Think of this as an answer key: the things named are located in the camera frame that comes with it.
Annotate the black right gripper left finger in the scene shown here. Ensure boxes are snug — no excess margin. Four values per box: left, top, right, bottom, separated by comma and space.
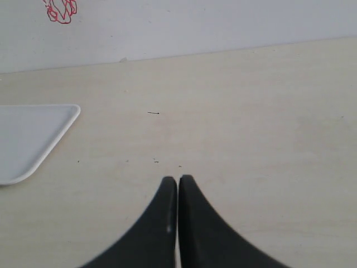
83, 176, 177, 267

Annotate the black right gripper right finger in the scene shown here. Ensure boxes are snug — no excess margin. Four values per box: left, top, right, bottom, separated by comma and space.
178, 175, 286, 268

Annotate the red mini basketball hoop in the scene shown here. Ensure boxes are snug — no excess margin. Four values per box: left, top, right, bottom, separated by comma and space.
43, 0, 78, 25

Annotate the white plastic tray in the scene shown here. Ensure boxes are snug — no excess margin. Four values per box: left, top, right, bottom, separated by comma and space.
1, 104, 81, 186

